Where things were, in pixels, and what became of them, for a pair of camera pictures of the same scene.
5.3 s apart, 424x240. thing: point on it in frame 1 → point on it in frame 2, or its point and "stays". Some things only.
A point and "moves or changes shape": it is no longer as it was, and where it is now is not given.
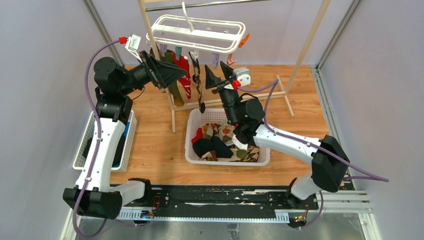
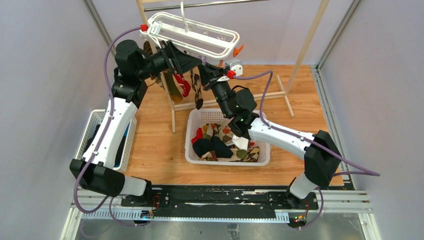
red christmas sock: x=185 y=80 moves or changes shape
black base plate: x=182 y=201 stays
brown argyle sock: x=196 y=79 moves or changes shape
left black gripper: x=162 y=74 → x=177 y=61
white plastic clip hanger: x=223 y=36 moves or changes shape
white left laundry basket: x=79 y=159 stays
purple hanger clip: x=215 y=57 → x=203 y=58
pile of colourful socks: x=212 y=142 stays
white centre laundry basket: x=196 y=118 stays
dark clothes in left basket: x=119 y=148 stays
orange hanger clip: x=244 y=40 → x=236 y=50
